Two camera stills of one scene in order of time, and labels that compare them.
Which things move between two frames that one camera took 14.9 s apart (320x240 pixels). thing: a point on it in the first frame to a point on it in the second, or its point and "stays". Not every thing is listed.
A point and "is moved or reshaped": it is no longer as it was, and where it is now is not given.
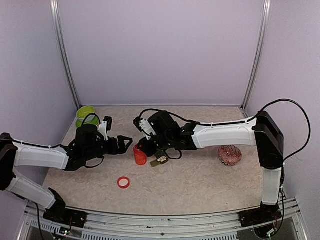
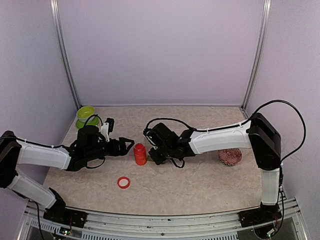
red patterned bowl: x=229 y=155 stays
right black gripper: x=146 y=149 to x=157 y=160
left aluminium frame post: x=60 y=35 stays
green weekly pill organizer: x=162 y=158 is moved or reshaped
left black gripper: x=121 y=149 stays
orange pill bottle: x=140 y=156 stays
